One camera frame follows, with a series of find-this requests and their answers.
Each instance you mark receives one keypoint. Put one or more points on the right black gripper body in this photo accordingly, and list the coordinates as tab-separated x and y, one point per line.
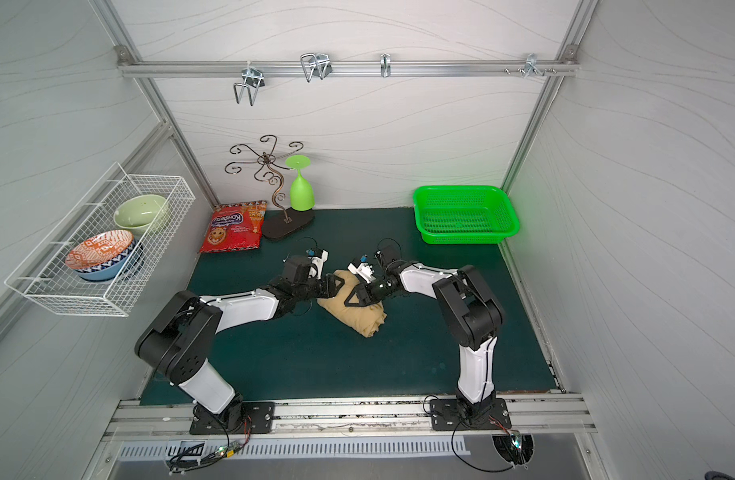
367	293

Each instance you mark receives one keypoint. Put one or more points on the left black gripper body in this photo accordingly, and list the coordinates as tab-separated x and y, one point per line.
330	285

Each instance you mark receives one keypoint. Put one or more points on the tan long pants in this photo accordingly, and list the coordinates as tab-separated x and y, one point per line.
365	320

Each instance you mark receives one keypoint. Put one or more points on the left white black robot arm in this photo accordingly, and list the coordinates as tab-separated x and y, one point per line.
180	340

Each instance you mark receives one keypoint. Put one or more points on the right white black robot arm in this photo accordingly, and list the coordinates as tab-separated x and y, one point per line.
471	311

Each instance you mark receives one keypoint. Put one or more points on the dark metal scroll stand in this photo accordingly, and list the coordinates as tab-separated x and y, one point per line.
270	171

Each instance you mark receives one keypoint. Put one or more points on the red snack bag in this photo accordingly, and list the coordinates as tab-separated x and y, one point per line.
235	227

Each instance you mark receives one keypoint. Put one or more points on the green plastic goblet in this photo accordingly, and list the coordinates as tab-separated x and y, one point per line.
302	194

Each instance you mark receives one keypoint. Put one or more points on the dark green table mat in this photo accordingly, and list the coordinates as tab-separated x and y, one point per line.
310	354

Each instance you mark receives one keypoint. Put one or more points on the green plastic basket tray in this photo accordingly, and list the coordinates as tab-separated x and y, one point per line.
464	214

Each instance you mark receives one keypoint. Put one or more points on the light green ceramic bowl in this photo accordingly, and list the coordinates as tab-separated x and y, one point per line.
143	215

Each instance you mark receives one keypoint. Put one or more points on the orange blue patterned bowl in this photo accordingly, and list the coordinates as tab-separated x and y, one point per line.
101	257

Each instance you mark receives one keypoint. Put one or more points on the double prong metal hook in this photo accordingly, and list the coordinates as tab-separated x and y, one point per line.
251	82

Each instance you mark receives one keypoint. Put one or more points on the metal clip hook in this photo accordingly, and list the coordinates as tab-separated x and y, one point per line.
316	65

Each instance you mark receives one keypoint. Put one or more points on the white vent grille strip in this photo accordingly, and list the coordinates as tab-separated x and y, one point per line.
301	448

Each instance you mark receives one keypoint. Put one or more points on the right end metal hook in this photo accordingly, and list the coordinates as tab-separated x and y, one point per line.
531	68

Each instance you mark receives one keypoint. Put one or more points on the left black mount plate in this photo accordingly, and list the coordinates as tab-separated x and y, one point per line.
239	417

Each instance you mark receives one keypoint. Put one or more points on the black mount plate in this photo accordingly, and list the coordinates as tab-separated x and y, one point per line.
239	417
456	414

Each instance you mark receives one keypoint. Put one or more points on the right black mount plate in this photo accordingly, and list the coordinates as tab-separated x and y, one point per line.
456	414

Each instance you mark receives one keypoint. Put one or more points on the white wire wall basket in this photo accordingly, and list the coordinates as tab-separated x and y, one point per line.
42	276

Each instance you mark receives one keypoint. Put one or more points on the small metal bracket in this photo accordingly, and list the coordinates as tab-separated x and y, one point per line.
385	65

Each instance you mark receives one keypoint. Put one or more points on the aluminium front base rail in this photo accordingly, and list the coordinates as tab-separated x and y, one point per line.
543	413

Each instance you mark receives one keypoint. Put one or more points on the aluminium top rail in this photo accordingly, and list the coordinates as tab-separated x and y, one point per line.
341	68

